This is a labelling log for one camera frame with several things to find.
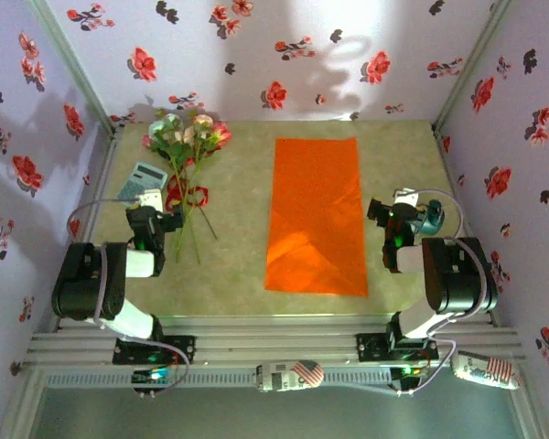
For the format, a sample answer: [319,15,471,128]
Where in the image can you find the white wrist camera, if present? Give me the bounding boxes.
[394,186,418,208]
[136,187,166,214]

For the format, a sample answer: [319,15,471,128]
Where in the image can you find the orange wrapping paper sheet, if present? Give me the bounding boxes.
[264,136,370,298]

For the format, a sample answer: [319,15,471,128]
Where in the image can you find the red ribbon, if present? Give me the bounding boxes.
[163,175,210,210]

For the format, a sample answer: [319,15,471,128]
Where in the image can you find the fake flower large pink bloom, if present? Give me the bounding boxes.
[176,121,233,248]

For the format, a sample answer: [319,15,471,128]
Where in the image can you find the grey slotted cable duct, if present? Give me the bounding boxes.
[45,368,394,390]

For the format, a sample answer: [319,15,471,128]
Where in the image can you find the aluminium corner post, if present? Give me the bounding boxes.
[432,0,513,134]
[27,0,120,138]

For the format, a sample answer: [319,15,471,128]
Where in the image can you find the fake flower pink bud cream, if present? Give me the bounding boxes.
[141,129,219,241]

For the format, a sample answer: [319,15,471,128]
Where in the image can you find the fake flower cream pink blooms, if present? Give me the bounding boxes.
[177,113,214,264]

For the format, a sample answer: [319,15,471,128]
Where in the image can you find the teal calculator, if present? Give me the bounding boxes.
[116,162,169,208]

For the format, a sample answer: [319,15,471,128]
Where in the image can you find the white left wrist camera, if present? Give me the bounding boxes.
[136,187,166,214]

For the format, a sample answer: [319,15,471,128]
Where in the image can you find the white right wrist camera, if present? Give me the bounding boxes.
[394,186,418,208]

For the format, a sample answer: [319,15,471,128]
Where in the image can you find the aluminium side rail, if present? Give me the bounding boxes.
[432,127,502,327]
[54,130,123,330]

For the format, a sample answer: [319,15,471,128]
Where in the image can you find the flag print fabric pouch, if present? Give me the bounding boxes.
[450,349,526,391]
[254,359,326,393]

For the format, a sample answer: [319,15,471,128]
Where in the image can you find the aluminium frame leg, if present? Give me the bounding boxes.
[0,369,45,439]
[510,388,548,439]

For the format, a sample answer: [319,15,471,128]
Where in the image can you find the grey right arm cable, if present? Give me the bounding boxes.
[395,188,490,398]

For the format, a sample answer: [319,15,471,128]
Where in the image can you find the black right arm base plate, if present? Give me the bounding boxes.
[355,332,439,363]

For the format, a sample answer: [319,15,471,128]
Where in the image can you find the long aluminium frame rail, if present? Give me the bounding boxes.
[21,314,528,372]

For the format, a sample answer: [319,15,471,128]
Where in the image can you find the fake flower white green blooms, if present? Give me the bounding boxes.
[151,112,202,265]

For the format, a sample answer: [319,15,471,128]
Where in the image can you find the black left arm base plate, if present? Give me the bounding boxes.
[113,335,197,366]

